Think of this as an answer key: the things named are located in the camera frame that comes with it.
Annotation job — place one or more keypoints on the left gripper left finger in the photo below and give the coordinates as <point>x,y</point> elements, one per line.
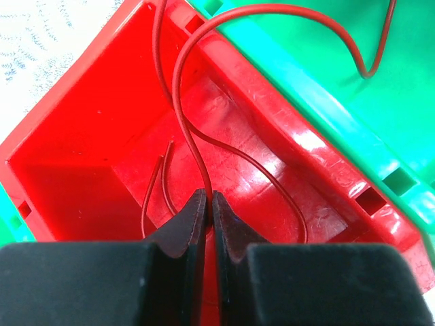
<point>154,281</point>

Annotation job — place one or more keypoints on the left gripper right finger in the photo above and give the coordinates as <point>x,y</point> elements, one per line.
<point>261,283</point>

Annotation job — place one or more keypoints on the left green plastic bin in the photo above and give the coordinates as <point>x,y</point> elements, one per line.
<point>13,227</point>

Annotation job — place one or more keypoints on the green plastic bin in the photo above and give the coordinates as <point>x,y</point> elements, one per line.
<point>13,227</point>
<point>383,124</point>

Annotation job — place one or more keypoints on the red plastic bin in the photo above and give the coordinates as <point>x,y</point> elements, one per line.
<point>162,104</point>

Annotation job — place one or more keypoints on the right green plastic bin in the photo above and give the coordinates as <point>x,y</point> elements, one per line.
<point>383,124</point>

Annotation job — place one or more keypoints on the floral table mat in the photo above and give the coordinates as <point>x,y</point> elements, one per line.
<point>40,40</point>

